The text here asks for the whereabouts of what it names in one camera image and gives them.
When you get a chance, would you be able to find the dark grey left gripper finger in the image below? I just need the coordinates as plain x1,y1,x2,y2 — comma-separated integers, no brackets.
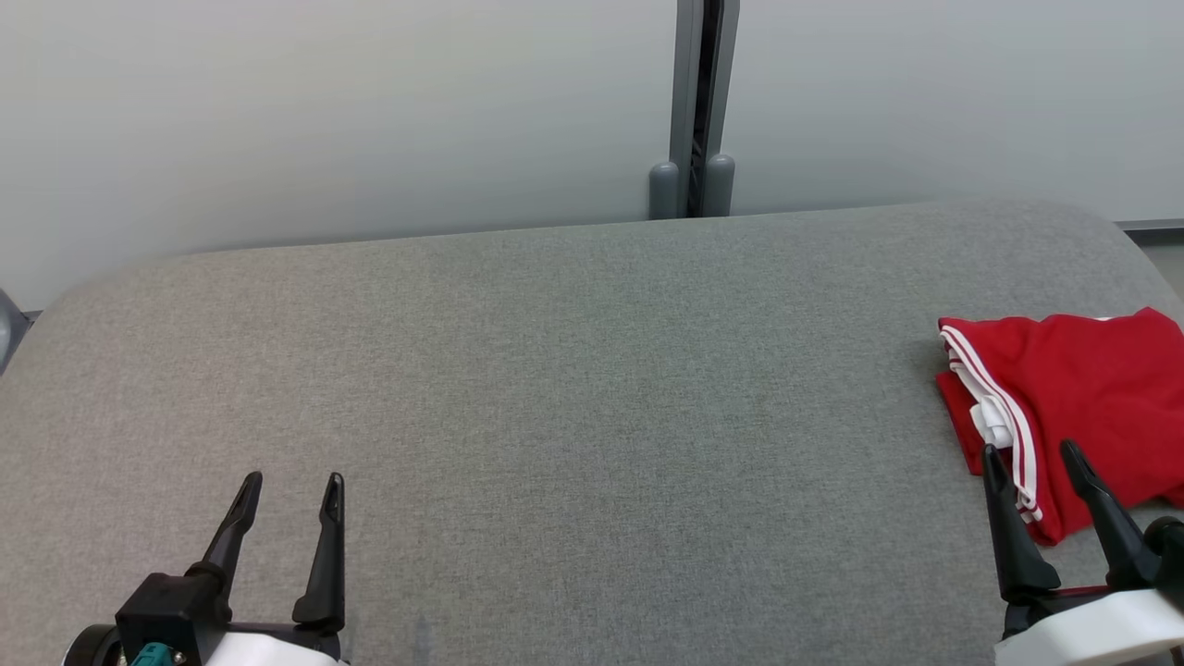
190,472,264,602
292,473,347,635

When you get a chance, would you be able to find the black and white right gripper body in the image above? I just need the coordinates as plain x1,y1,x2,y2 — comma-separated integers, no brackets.
994,515,1184,666

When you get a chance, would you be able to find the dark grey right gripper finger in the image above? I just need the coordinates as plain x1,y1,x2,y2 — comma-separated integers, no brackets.
980,444,1063,608
1059,440,1163,591

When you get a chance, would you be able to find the grey metal partition post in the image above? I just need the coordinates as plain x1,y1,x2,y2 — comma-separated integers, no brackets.
647,0,741,221

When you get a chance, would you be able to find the red jersey with white stripes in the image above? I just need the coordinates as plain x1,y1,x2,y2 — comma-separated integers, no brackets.
936,308,1184,547

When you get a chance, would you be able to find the grey slanted partition frame post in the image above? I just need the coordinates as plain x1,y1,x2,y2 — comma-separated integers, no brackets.
0,287,40,373

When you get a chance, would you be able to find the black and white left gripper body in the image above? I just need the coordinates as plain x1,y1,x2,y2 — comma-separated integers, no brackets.
63,572,349,666

